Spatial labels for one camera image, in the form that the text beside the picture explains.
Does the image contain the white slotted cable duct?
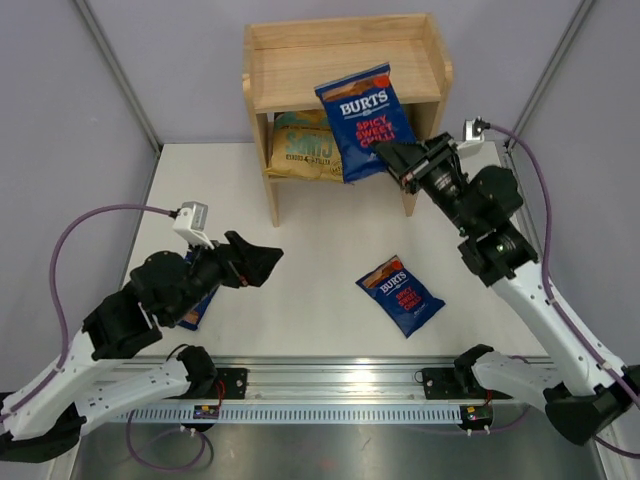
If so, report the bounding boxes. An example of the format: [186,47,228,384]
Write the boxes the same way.
[116,402,462,425]

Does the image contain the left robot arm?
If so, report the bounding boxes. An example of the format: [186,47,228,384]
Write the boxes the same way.
[1,231,284,463]

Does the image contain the black mounting plate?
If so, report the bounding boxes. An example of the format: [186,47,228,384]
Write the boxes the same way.
[200,367,249,400]
[420,367,465,400]

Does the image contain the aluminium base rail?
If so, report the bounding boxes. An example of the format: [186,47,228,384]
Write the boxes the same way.
[89,355,556,404]

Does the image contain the wooden two-tier shelf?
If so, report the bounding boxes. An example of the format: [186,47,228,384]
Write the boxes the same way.
[241,12,455,229]

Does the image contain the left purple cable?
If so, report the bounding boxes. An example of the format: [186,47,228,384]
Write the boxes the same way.
[0,203,176,426]

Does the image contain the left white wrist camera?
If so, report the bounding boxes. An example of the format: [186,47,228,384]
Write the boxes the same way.
[172,201,214,249]

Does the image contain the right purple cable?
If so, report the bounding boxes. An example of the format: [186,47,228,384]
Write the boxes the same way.
[484,122,640,459]

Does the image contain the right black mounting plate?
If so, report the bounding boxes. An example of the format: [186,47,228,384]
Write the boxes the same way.
[420,367,465,400]

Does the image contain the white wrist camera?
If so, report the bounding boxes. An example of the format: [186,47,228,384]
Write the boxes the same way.
[172,201,214,249]
[456,117,490,158]

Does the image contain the blue burts bag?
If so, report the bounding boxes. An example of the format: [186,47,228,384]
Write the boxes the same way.
[175,249,219,332]
[356,255,446,338]
[315,63,417,183]

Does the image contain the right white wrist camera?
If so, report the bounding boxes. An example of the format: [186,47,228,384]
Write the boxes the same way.
[456,117,490,158]

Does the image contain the purple cable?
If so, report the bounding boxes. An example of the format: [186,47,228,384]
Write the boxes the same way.
[484,122,640,459]
[0,203,176,426]

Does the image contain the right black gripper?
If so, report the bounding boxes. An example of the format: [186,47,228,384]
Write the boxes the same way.
[372,134,479,237]

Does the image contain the yellow kettle chips bag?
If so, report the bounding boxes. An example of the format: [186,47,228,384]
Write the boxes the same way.
[266,109,343,183]

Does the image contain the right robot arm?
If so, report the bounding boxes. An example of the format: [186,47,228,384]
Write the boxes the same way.
[373,134,639,445]

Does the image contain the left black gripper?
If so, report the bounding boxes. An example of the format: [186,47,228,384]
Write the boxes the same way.
[166,230,284,326]

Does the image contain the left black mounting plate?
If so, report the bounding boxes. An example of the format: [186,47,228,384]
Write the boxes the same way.
[200,367,249,400]

